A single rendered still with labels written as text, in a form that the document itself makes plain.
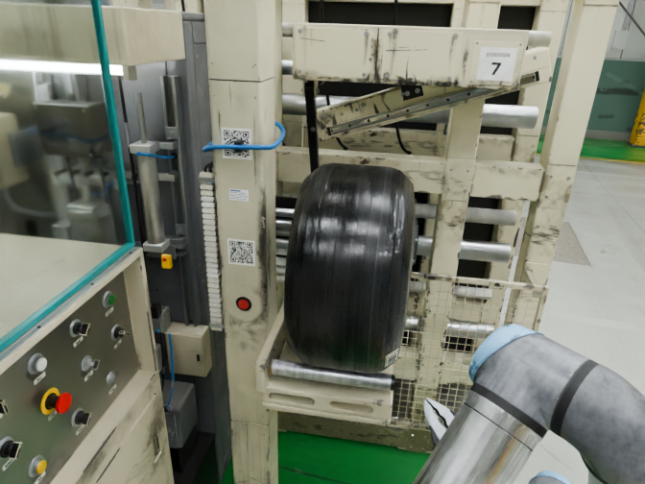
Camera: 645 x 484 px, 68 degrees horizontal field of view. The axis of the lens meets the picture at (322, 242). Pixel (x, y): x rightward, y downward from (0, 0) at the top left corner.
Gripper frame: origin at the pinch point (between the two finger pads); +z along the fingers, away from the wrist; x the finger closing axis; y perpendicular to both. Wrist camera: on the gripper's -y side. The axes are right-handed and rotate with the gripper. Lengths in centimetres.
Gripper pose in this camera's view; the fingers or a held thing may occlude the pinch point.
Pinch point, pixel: (429, 403)
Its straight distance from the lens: 118.1
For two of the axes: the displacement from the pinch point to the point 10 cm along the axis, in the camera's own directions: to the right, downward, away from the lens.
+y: -0.9, 4.0, 9.1
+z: -5.5, -7.9, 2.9
